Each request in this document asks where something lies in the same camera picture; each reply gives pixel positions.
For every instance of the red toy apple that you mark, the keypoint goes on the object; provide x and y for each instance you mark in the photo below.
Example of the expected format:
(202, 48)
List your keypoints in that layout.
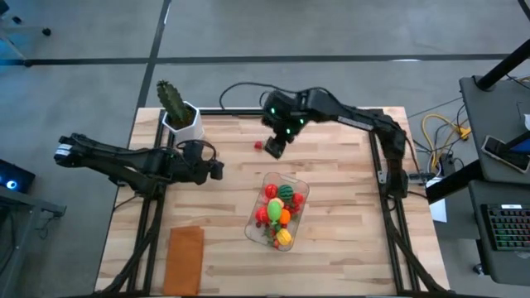
(261, 215)

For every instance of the chair base with casters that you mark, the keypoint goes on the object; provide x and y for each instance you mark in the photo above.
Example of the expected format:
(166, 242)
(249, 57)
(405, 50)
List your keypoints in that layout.
(46, 31)

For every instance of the red toy tomato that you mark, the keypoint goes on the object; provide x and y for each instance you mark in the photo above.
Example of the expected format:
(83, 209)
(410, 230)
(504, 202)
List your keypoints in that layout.
(271, 191)

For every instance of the black power strip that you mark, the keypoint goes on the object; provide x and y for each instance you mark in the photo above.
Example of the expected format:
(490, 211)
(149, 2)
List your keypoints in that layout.
(447, 161)

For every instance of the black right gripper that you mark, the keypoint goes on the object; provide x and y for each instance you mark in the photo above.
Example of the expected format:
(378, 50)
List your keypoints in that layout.
(286, 132)

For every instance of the light green toy melon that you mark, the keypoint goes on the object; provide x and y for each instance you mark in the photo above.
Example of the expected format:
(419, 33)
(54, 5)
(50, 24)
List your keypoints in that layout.
(274, 211)

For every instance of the dark green toy watermelon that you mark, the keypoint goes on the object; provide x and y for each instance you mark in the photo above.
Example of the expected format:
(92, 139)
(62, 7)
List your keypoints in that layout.
(285, 193)

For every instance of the yellow toy fruit green top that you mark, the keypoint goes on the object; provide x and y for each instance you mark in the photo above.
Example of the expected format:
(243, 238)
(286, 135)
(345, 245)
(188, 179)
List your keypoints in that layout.
(284, 237)

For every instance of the backlit black keyboard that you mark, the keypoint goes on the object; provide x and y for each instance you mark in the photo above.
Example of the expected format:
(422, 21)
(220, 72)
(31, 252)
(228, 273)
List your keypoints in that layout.
(509, 227)

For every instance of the green cactus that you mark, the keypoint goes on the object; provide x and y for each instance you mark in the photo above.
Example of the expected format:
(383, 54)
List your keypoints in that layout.
(170, 99)

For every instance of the black pole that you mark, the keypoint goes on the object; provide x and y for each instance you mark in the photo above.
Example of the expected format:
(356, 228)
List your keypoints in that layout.
(501, 66)

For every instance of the black device blue light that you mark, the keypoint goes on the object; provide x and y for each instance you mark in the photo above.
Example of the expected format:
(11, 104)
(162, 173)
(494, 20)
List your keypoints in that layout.
(20, 178)

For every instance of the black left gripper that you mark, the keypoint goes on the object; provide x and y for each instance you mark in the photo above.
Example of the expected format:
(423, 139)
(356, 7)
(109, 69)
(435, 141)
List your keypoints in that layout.
(200, 169)

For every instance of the black equipment stand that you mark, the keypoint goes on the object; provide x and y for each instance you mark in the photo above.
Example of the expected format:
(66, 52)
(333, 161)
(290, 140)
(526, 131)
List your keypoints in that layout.
(33, 203)

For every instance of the orange toy tangerine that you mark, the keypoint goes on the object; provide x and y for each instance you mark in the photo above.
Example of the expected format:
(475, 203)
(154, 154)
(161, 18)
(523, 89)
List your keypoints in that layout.
(285, 217)

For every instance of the red toy strawberry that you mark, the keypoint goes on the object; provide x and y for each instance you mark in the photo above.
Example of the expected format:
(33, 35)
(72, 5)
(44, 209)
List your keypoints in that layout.
(258, 145)
(298, 199)

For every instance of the black smartphone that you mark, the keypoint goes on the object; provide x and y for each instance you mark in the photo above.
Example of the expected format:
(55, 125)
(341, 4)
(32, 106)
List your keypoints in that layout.
(503, 153)

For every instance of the orange cloth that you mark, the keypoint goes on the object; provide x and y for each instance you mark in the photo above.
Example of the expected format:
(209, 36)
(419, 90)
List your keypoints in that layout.
(184, 260)

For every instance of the clear plastic container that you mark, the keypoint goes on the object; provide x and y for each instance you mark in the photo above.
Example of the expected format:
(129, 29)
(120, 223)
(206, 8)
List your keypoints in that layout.
(296, 182)

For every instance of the strawberry with long leaf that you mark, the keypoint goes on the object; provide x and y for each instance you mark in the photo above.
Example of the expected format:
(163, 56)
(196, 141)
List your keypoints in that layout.
(276, 244)

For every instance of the grey keyboard desk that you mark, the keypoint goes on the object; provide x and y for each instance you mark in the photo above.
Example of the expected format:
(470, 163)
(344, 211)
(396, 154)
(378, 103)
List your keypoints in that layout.
(480, 248)

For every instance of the black gantry beam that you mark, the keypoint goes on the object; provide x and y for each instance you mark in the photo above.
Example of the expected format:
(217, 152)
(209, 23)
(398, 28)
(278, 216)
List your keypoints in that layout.
(455, 182)

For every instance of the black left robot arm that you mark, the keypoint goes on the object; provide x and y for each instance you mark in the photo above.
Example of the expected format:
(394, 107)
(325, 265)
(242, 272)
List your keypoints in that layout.
(116, 159)

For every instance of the dark grey desk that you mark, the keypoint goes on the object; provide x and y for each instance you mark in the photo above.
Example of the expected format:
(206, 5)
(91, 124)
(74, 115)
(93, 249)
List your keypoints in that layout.
(488, 120)

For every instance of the small red tomatoes green leaf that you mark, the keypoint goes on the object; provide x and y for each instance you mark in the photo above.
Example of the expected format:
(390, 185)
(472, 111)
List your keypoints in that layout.
(295, 209)

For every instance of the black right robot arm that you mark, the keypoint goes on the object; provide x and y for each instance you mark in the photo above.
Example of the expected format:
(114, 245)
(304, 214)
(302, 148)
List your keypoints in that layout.
(360, 120)

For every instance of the white paper sheet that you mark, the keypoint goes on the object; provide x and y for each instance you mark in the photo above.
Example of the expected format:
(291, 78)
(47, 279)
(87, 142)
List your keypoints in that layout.
(439, 209)

